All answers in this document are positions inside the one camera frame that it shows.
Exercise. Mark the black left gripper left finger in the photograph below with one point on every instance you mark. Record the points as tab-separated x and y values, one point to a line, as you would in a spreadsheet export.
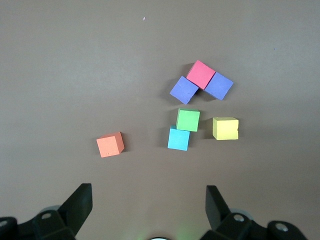
75	207

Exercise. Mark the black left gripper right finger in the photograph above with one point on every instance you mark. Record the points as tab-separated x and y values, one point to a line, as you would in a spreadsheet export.
220	212

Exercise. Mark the yellow foam cube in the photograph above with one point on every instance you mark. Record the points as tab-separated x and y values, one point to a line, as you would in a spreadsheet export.
225	129

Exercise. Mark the purple foam cube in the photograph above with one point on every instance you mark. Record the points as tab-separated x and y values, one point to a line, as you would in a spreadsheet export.
219	86
183	90

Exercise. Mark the red foam cube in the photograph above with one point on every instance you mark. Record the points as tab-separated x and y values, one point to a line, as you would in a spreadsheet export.
200	74

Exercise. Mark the orange foam cube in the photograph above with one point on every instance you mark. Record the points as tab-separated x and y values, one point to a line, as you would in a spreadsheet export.
108	147

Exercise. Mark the light blue foam cube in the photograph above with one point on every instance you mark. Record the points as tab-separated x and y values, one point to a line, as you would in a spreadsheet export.
178	139

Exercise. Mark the green foam cube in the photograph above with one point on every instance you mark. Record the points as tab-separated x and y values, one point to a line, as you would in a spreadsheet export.
188	120

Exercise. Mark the brown table cover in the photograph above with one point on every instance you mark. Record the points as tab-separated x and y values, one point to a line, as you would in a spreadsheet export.
75	75

